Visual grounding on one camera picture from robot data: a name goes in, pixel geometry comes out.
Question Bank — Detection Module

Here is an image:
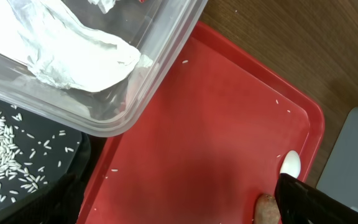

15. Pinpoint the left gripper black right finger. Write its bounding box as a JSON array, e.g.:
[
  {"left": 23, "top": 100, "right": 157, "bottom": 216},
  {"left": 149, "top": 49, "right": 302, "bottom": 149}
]
[{"left": 274, "top": 174, "right": 358, "bottom": 224}]

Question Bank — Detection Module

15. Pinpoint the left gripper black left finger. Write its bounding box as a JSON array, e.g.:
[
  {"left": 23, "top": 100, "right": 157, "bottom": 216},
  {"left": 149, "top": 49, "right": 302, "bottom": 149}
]
[{"left": 0, "top": 174, "right": 86, "bottom": 224}]

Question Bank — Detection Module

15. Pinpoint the brown carrot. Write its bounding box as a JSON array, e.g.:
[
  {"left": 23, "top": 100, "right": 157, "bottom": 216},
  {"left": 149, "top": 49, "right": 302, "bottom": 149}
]
[{"left": 253, "top": 194, "right": 280, "bottom": 224}]

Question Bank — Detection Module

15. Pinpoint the white plastic spoon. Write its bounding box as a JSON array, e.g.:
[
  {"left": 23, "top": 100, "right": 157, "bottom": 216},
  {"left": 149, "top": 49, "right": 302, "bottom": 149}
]
[{"left": 280, "top": 151, "right": 301, "bottom": 178}]

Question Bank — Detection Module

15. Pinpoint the grey dishwasher rack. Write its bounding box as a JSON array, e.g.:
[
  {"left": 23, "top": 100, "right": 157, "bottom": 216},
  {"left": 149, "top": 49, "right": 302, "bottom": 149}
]
[{"left": 316, "top": 107, "right": 358, "bottom": 212}]

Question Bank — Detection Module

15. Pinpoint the black waste bin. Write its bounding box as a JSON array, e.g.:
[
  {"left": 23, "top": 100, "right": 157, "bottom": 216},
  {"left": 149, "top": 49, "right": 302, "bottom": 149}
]
[{"left": 0, "top": 101, "right": 91, "bottom": 223}]

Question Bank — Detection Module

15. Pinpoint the cooked rice heap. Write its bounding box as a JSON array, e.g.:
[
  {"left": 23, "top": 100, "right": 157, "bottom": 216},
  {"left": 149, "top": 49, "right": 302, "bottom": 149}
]
[{"left": 0, "top": 101, "right": 82, "bottom": 210}]

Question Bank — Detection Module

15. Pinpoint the red plastic tray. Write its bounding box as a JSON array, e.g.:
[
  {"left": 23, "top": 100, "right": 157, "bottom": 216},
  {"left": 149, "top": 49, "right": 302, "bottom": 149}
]
[{"left": 78, "top": 22, "right": 324, "bottom": 224}]

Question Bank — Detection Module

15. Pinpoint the crumpled white tissue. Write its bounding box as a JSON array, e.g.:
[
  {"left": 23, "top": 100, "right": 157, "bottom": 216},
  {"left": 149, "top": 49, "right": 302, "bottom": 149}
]
[{"left": 6, "top": 0, "right": 153, "bottom": 92}]

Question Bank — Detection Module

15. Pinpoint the clear plastic bin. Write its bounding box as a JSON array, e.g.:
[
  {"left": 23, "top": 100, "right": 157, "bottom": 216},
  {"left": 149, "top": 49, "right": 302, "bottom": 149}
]
[{"left": 0, "top": 0, "right": 207, "bottom": 137}]

